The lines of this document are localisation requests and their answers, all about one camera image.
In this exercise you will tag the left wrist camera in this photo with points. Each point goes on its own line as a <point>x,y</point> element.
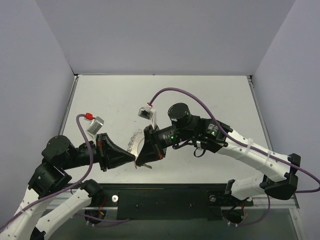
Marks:
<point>94,126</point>

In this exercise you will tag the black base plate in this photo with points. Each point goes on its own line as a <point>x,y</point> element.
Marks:
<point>166,201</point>

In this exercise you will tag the silver key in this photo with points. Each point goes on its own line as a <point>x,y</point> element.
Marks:
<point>145,165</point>

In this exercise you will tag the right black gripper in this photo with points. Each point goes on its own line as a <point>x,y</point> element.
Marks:
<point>151,143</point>

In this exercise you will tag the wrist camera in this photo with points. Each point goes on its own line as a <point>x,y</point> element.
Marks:
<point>94,126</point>
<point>149,113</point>

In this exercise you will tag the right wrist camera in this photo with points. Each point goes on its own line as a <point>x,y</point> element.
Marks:
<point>149,113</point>

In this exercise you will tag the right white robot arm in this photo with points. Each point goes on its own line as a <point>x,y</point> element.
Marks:
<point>277,172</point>

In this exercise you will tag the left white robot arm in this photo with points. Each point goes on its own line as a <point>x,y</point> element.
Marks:
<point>49,201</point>

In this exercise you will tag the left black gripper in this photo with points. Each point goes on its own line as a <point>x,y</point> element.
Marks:
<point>102,152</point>

